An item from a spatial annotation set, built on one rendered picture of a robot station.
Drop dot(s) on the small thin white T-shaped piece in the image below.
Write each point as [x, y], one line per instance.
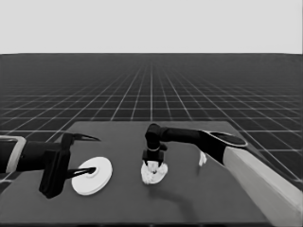
[202, 159]

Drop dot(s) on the large thick white disc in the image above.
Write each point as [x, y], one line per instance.
[94, 183]

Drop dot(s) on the white round carrier with pins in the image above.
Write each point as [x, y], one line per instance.
[154, 179]

